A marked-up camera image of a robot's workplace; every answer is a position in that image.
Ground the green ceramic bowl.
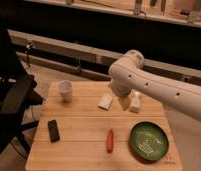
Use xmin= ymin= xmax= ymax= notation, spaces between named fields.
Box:
xmin=129 ymin=121 xmax=169 ymax=162

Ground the white rectangular block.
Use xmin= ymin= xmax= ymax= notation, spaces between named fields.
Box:
xmin=98 ymin=94 xmax=113 ymax=110

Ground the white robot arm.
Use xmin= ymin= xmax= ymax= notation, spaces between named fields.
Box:
xmin=108 ymin=50 xmax=201 ymax=122

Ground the orange carrot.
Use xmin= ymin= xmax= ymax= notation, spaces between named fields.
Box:
xmin=106 ymin=129 xmax=114 ymax=153

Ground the wooden table board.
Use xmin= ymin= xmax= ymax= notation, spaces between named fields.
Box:
xmin=26 ymin=81 xmax=183 ymax=171

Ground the small white bottle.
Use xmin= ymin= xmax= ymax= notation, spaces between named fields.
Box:
xmin=129 ymin=91 xmax=141 ymax=113

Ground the black chair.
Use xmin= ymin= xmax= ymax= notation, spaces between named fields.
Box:
xmin=0 ymin=21 xmax=43 ymax=155

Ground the black phone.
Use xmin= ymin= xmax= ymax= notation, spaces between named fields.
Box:
xmin=48 ymin=120 xmax=60 ymax=142

